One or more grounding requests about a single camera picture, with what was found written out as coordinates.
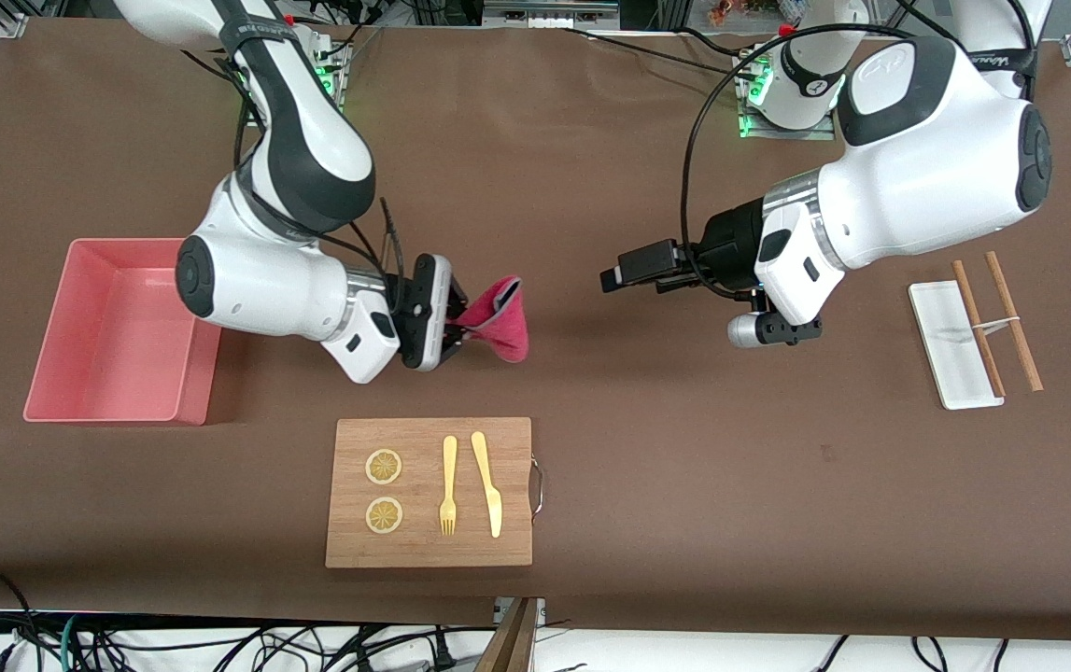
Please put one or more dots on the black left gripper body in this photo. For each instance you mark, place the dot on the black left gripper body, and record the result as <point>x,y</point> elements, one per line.
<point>730,245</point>

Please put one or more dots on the red cloth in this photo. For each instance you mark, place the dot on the red cloth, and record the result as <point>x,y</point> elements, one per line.
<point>507,327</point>

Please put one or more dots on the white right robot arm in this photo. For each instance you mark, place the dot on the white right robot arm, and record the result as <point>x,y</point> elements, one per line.
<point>255,289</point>

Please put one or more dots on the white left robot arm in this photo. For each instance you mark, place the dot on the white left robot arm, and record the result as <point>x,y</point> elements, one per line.
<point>927,187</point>

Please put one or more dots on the wooden cutting board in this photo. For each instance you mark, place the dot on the wooden cutting board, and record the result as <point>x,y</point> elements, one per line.
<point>423,439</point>

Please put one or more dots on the yellow plastic fork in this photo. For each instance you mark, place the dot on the yellow plastic fork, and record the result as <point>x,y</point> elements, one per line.
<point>449,457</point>

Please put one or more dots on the dried lemon slice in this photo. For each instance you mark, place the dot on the dried lemon slice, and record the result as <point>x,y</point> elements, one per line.
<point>384,515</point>
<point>384,467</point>

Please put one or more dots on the yellow plastic knife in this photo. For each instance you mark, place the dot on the yellow plastic knife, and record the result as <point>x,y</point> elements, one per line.
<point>494,509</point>

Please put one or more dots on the white rectangular tray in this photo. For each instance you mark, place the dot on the white rectangular tray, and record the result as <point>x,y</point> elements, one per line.
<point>951,355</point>

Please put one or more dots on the colourful toy pile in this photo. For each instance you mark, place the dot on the colourful toy pile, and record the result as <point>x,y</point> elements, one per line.
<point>740,9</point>

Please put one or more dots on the white rubber band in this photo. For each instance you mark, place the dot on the white rubber band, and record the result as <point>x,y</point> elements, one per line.
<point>993,324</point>

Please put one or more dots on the pink plastic bin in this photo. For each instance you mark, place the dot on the pink plastic bin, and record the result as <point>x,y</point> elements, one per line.
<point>115,345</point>

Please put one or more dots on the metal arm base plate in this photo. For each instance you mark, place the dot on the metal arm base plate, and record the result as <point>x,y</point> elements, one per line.
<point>778,133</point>
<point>337,84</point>

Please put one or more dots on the aluminium frame rail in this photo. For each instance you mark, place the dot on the aluminium frame rail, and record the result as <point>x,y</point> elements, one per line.
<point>544,14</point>

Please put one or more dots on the small metal bracket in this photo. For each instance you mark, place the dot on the small metal bracket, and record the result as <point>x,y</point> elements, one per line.
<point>541,611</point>

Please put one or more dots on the wooden post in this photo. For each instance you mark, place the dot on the wooden post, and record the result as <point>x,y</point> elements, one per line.
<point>509,644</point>

